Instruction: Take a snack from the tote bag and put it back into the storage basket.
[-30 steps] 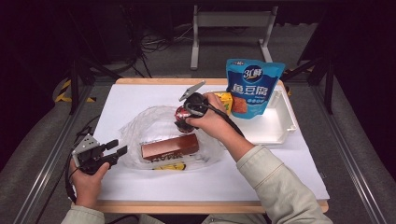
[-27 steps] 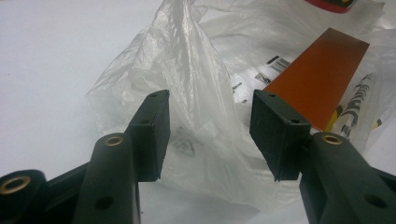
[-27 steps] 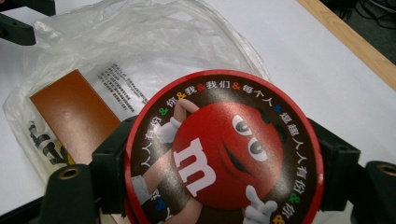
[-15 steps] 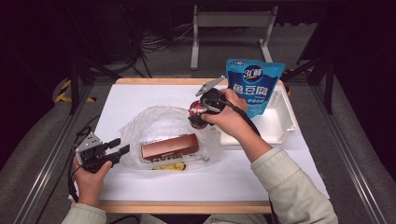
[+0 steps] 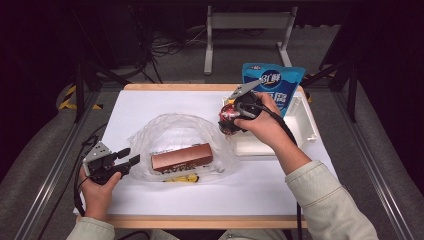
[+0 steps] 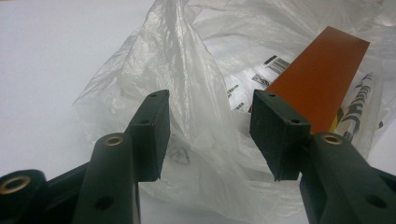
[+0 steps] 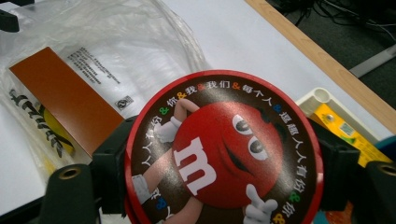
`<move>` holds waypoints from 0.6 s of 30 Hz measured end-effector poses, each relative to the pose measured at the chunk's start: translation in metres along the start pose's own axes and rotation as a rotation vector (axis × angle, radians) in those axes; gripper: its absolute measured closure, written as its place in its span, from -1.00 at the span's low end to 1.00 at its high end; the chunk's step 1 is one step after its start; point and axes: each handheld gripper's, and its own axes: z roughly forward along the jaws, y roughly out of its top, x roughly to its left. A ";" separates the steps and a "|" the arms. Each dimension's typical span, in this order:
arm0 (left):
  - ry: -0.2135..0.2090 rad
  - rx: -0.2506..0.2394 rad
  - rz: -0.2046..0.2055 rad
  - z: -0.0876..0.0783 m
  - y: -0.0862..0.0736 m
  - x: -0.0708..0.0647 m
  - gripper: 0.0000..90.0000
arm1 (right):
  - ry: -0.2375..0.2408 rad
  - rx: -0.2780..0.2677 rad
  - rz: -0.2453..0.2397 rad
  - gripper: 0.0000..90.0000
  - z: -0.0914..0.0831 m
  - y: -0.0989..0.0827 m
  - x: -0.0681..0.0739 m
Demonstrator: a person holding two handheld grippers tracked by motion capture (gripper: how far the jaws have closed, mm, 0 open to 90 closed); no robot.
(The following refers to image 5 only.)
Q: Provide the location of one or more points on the white table mat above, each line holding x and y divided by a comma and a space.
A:
200, 200

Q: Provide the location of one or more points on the copper brown long box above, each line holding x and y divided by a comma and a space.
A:
181, 157

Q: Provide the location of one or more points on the red round tin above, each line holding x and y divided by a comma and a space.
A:
227, 114

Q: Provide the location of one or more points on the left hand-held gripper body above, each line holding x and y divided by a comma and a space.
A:
98, 163

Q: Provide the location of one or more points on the person's right hand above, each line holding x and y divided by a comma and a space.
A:
270, 126

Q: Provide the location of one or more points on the white metal stand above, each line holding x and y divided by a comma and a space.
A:
250, 20

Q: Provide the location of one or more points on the yellow black hazard tape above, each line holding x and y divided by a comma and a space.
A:
68, 100

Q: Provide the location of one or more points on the person's left hand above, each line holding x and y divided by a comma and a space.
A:
96, 200

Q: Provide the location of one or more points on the white plastic bin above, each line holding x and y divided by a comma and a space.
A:
300, 126

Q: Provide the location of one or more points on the clear plastic smiley bag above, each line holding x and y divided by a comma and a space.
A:
173, 133

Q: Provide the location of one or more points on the blue snack pouch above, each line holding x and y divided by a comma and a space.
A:
286, 83

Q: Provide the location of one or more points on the aluminium floor rail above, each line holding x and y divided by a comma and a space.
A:
50, 180
373, 166

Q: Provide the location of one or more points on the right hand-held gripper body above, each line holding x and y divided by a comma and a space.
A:
248, 103

